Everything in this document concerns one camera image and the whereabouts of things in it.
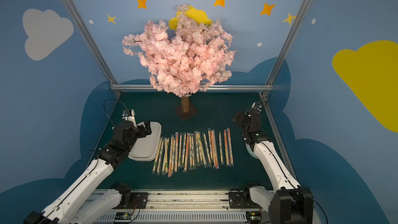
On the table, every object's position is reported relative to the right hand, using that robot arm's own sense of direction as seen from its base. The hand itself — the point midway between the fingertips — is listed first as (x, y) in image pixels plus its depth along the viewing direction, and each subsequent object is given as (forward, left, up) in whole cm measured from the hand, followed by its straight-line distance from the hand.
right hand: (247, 113), depth 83 cm
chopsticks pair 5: (-13, +21, -21) cm, 33 cm away
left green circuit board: (-48, +59, -21) cm, 79 cm away
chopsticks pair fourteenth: (-18, +50, -20) cm, 57 cm away
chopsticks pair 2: (-15, +35, -20) cm, 43 cm away
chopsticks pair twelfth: (-19, +45, -19) cm, 53 cm away
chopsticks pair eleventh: (-15, +39, -20) cm, 47 cm away
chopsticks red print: (-19, +42, -20) cm, 50 cm away
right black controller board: (-45, -3, -23) cm, 50 cm away
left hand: (-9, +56, +2) cm, 57 cm away
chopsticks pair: (-16, +37, -20) cm, 45 cm away
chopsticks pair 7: (-14, +12, -20) cm, 28 cm away
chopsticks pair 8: (-11, +9, -21) cm, 25 cm away
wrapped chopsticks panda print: (-15, +30, -20) cm, 39 cm away
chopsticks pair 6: (-13, +16, -20) cm, 29 cm away
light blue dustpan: (-13, -5, -20) cm, 25 cm away
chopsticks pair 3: (-9, +33, -21) cm, 40 cm away
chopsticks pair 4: (-12, +26, -21) cm, 36 cm away
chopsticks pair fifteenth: (-17, +23, -21) cm, 36 cm away
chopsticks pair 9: (-15, +7, -21) cm, 26 cm away
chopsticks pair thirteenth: (-19, +48, -20) cm, 56 cm away
